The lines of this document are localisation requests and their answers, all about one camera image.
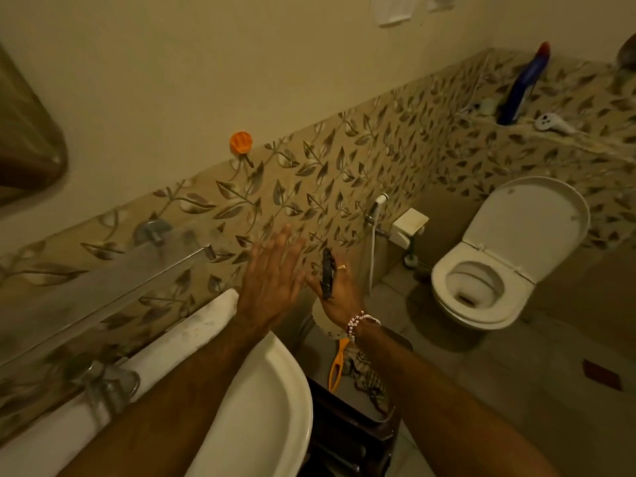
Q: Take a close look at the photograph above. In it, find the person's right hand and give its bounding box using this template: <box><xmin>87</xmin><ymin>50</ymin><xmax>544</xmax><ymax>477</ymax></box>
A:
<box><xmin>305</xmin><ymin>252</ymin><xmax>366</xmax><ymax>331</ymax></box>

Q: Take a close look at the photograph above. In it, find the person's left hand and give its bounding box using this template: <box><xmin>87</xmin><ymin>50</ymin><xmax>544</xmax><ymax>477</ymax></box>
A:
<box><xmin>236</xmin><ymin>223</ymin><xmax>308</xmax><ymax>333</ymax></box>

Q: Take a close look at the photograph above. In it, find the white spray bottle black trigger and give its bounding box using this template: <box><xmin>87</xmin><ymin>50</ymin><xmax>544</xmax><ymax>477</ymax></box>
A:
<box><xmin>310</xmin><ymin>248</ymin><xmax>348</xmax><ymax>341</ymax></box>

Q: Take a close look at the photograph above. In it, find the orange plastic squeegee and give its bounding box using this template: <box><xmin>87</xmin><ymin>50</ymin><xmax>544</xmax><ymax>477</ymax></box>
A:
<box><xmin>327</xmin><ymin>337</ymin><xmax>351</xmax><ymax>393</ymax></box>

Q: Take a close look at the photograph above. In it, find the checkered cloth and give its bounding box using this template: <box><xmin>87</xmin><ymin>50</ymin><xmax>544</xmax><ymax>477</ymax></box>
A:
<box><xmin>343</xmin><ymin>350</ymin><xmax>391</xmax><ymax>418</ymax></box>

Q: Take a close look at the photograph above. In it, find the rounded wall mirror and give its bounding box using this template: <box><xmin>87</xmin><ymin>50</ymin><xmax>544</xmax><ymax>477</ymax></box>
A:
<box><xmin>0</xmin><ymin>44</ymin><xmax>69</xmax><ymax>207</ymax></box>

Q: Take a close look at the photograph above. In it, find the person's right forearm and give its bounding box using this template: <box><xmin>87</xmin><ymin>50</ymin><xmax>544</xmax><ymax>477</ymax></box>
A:
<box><xmin>355</xmin><ymin>322</ymin><xmax>562</xmax><ymax>477</ymax></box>

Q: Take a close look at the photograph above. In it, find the person's left forearm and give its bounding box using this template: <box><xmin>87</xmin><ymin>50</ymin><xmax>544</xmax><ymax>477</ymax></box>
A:
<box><xmin>57</xmin><ymin>317</ymin><xmax>269</xmax><ymax>477</ymax></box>

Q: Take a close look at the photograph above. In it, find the blue toilet cleaner bottle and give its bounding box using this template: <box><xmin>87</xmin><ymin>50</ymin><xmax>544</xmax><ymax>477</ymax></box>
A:
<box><xmin>496</xmin><ymin>42</ymin><xmax>551</xmax><ymax>127</ymax></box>

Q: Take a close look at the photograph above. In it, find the grey plastic tray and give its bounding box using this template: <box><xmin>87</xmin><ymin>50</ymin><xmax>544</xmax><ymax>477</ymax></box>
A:
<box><xmin>293</xmin><ymin>312</ymin><xmax>413</xmax><ymax>433</ymax></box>

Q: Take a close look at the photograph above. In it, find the white toilet paper holder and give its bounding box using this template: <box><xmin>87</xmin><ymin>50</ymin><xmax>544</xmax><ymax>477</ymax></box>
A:
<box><xmin>390</xmin><ymin>208</ymin><xmax>431</xmax><ymax>250</ymax></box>

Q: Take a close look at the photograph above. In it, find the white ceramic sink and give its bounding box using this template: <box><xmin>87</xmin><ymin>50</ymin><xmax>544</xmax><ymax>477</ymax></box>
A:
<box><xmin>0</xmin><ymin>288</ymin><xmax>314</xmax><ymax>477</ymax></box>

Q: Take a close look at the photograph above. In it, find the frosted glass shelf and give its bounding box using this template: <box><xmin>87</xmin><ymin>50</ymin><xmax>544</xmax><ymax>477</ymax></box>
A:
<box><xmin>0</xmin><ymin>221</ymin><xmax>217</xmax><ymax>368</ymax></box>

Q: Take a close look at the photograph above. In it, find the dark square floor drain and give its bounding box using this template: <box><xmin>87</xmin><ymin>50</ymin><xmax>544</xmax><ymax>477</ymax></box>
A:
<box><xmin>582</xmin><ymin>358</ymin><xmax>623</xmax><ymax>392</ymax></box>

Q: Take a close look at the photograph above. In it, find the white sprayer head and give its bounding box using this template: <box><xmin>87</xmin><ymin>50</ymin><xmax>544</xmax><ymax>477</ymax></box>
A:
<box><xmin>534</xmin><ymin>112</ymin><xmax>577</xmax><ymax>136</ymax></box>

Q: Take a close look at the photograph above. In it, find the paper with figure drawing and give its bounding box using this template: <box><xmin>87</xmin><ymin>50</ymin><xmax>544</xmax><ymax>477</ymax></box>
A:
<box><xmin>370</xmin><ymin>0</ymin><xmax>413</xmax><ymax>27</ymax></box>

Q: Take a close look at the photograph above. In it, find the dark round vessel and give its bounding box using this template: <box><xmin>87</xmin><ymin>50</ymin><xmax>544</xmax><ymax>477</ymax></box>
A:
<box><xmin>615</xmin><ymin>34</ymin><xmax>636</xmax><ymax>70</ymax></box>

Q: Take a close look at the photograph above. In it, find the red and white beaded bracelet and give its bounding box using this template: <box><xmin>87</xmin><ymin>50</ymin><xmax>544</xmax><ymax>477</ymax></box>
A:
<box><xmin>346</xmin><ymin>311</ymin><xmax>382</xmax><ymax>343</ymax></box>

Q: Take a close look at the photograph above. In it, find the white bidet sprayer with hose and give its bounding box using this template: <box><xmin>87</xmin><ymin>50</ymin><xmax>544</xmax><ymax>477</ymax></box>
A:
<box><xmin>365</xmin><ymin>192</ymin><xmax>391</xmax><ymax>293</ymax></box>

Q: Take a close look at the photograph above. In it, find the chrome shelf bracket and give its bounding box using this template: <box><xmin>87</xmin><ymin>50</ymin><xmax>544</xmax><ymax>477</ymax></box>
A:
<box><xmin>132</xmin><ymin>218</ymin><xmax>172</xmax><ymax>246</ymax></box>

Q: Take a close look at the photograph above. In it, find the orange wall hook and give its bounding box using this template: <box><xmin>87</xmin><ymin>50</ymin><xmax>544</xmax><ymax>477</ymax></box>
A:
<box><xmin>229</xmin><ymin>131</ymin><xmax>255</xmax><ymax>168</ymax></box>

